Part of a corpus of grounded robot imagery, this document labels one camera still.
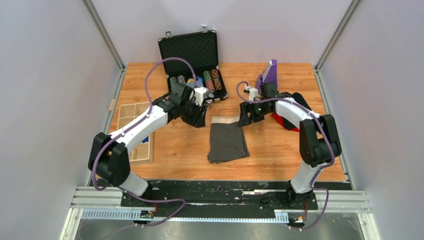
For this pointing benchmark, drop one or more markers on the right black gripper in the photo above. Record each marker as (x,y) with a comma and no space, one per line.
(246,107)

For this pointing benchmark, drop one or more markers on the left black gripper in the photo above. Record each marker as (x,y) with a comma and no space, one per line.
(197,121)

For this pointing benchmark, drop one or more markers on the grey underwear white waistband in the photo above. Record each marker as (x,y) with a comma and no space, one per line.
(227,140)

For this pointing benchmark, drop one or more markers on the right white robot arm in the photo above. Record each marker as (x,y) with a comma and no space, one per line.
(319,141)

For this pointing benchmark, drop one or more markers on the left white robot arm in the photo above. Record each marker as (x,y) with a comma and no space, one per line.
(109,156)

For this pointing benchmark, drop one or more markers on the red underwear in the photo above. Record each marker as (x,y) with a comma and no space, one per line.
(287,125)

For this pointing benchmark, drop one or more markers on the black underwear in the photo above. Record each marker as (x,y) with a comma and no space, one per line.
(299,99)

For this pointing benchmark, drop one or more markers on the purple card holder stand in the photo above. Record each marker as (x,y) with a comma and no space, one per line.
(269,75)

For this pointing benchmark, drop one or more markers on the blue rolled cloth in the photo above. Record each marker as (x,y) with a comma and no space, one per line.
(145,140)

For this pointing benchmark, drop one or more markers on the black poker chip case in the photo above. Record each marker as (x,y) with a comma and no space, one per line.
(200,50)

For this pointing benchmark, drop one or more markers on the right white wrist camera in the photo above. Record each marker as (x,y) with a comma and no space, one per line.
(252,93)

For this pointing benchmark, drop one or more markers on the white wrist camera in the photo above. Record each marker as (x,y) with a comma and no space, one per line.
(199,94)
(252,93)

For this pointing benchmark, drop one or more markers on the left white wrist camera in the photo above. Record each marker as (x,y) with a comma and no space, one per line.
(199,94)

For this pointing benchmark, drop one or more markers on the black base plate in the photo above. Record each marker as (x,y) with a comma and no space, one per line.
(218,199)

